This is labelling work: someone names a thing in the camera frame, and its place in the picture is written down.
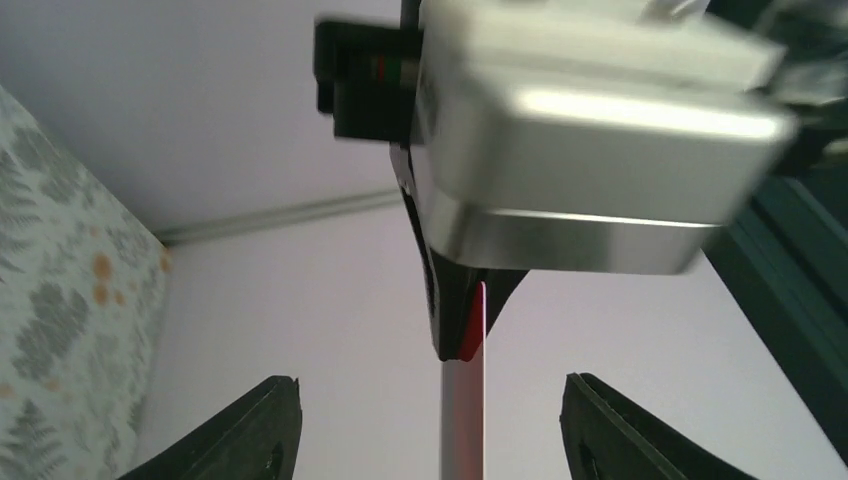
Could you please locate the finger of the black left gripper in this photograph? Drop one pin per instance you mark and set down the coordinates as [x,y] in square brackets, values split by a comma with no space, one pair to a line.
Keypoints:
[463,302]

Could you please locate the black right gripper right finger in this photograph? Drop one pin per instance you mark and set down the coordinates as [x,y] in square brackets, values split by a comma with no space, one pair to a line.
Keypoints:
[607,436]

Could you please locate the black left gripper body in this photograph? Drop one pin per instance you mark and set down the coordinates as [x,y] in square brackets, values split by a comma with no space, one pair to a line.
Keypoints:
[367,75]

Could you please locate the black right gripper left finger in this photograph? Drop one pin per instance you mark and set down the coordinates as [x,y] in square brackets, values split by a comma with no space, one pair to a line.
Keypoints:
[255,437]

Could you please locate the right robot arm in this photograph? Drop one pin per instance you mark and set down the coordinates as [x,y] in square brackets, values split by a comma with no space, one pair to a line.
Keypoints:
[784,256]

